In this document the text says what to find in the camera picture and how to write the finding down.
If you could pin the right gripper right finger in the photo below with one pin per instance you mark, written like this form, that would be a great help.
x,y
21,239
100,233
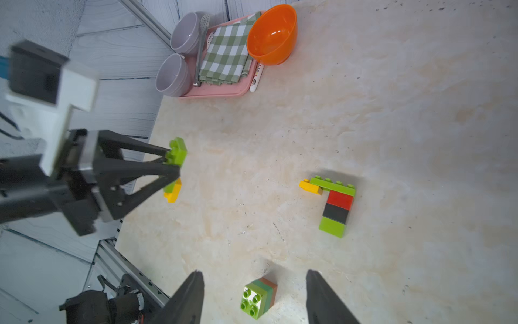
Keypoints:
x,y
323,304

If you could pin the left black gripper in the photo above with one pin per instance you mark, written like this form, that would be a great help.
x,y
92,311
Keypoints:
x,y
85,185

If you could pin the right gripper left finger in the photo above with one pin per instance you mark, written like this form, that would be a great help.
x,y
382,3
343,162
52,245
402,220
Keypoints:
x,y
185,306

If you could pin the brown lego brick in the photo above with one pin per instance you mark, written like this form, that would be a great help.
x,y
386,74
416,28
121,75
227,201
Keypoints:
x,y
272,290

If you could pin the dark green lego brick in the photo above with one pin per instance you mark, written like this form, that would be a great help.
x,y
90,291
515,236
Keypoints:
x,y
265,288

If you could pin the small lime lego brick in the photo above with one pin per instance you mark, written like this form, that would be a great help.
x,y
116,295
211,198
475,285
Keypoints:
x,y
177,153

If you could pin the long lime lego plate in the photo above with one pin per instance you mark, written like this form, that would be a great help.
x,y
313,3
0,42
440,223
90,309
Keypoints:
x,y
253,300

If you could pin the small yellow lego brick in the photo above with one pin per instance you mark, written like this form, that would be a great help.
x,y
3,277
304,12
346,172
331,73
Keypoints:
x,y
171,191

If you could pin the lime square lego brick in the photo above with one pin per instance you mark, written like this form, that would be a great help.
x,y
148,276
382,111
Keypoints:
x,y
332,227

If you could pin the black lego brick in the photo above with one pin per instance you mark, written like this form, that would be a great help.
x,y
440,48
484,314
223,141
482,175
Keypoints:
x,y
335,213

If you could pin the long lime lego brick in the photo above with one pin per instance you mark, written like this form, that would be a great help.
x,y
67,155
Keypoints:
x,y
328,185

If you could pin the yellow square lego brick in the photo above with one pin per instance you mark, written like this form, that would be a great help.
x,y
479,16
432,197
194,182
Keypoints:
x,y
309,187

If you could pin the red lego brick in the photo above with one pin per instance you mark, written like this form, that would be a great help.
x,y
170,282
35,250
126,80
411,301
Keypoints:
x,y
341,200

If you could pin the front lavender bowl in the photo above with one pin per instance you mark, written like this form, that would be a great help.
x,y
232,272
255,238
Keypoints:
x,y
173,78

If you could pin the lavender bowl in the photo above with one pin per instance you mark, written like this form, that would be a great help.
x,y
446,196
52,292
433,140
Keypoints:
x,y
173,78
186,36

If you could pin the rear lavender bowl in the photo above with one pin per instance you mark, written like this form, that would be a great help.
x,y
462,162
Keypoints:
x,y
186,36

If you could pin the pink tray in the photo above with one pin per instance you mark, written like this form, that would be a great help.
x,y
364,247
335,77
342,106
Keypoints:
x,y
214,91

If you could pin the green checkered cloth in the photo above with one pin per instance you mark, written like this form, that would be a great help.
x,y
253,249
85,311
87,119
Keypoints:
x,y
227,59

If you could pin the white marker pen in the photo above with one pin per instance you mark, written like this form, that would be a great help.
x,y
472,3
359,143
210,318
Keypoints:
x,y
256,78

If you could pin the orange bowl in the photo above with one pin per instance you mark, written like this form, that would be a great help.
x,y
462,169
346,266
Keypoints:
x,y
273,36

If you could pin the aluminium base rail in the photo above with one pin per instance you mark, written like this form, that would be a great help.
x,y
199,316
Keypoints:
x,y
112,265

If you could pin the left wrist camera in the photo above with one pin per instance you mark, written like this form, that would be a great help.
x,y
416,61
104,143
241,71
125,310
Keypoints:
x,y
44,88

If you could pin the left aluminium frame post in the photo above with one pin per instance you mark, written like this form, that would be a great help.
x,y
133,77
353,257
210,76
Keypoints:
x,y
144,16

